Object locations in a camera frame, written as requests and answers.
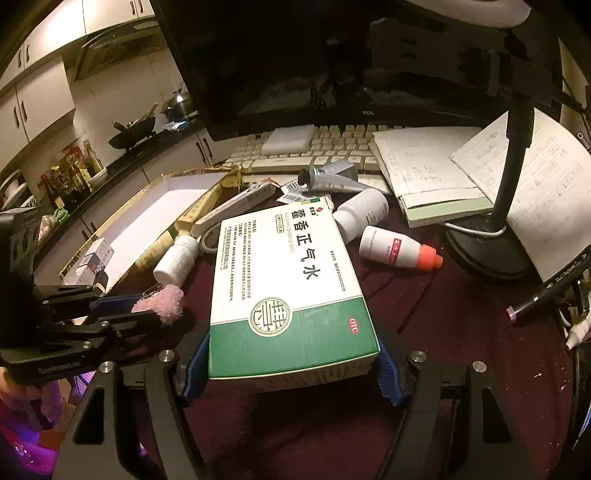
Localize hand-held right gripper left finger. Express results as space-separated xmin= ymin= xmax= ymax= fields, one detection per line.
xmin=51 ymin=330 xmax=213 ymax=480

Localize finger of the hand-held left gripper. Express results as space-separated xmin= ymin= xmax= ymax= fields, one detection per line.
xmin=33 ymin=284 xmax=141 ymax=319
xmin=34 ymin=310 xmax=160 ymax=352

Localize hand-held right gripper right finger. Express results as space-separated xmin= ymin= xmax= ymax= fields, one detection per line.
xmin=369 ymin=339 xmax=539 ymax=480

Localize pink fluffy pad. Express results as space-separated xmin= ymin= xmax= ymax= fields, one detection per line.
xmin=131 ymin=284 xmax=185 ymax=326

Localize small white pill bottle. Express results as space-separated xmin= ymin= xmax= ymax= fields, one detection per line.
xmin=153 ymin=234 xmax=200 ymax=286

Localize gold-rimmed white box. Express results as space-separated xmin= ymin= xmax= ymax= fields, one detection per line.
xmin=60 ymin=168 xmax=243 ymax=296

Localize green white medicine box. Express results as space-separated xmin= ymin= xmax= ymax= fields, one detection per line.
xmin=208 ymin=206 xmax=382 ymax=393

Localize white bottle orange cap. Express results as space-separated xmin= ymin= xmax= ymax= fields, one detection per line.
xmin=359 ymin=224 xmax=444 ymax=271

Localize long white medicine box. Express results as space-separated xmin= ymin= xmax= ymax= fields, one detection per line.
xmin=191 ymin=182 xmax=273 ymax=238

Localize grey ointment tube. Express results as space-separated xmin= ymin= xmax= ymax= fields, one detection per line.
xmin=297 ymin=159 xmax=358 ymax=192

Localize small dark print box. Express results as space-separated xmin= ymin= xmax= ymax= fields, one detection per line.
xmin=75 ymin=256 xmax=109 ymax=280

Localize small white box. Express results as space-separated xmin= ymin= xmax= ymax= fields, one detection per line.
xmin=88 ymin=237 xmax=115 ymax=266

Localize white kitchen appliance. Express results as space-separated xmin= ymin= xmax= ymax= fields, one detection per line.
xmin=0 ymin=168 xmax=35 ymax=210

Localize group of condiment bottles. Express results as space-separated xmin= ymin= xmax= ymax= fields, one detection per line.
xmin=39 ymin=141 xmax=109 ymax=206

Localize white base cabinets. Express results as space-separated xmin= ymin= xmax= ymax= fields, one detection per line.
xmin=34 ymin=129 xmax=218 ymax=287

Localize black wok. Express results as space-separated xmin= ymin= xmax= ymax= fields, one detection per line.
xmin=108 ymin=104 xmax=158 ymax=151

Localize black marker pen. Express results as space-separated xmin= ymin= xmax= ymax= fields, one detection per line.
xmin=505 ymin=249 xmax=591 ymax=326

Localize large white plastic bottle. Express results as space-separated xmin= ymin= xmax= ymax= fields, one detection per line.
xmin=332 ymin=188 xmax=389 ymax=241

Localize white glue bottle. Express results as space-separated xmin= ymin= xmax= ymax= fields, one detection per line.
xmin=566 ymin=318 xmax=591 ymax=352

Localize small barcode box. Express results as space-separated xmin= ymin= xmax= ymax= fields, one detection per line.
xmin=276 ymin=181 xmax=334 ymax=210

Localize metal pot with lid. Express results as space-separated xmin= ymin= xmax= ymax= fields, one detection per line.
xmin=161 ymin=90 xmax=195 ymax=121

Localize white notebook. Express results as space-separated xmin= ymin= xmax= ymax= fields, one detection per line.
xmin=372 ymin=127 xmax=495 ymax=228

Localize range hood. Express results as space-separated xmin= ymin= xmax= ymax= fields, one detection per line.
xmin=71 ymin=18 xmax=169 ymax=84

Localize white foam block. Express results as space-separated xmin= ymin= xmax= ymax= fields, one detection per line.
xmin=262 ymin=126 xmax=317 ymax=155

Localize white computer keyboard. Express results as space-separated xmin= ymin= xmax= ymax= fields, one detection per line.
xmin=224 ymin=124 xmax=398 ymax=195

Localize handwritten paper sheets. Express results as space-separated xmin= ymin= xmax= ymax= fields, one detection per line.
xmin=450 ymin=111 xmax=591 ymax=282

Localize black computer monitor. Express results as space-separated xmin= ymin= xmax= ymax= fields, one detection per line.
xmin=150 ymin=0 xmax=522 ymax=141

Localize black phone clamp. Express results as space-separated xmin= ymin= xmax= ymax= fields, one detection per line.
xmin=455 ymin=28 xmax=568 ymax=112

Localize ring light with black stand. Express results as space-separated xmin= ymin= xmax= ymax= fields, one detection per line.
xmin=444 ymin=0 xmax=546 ymax=282

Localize white wall cabinets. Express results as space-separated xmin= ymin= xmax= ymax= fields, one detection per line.
xmin=0 ymin=0 xmax=158 ymax=144

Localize white cable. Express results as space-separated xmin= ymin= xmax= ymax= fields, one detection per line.
xmin=443 ymin=222 xmax=509 ymax=238

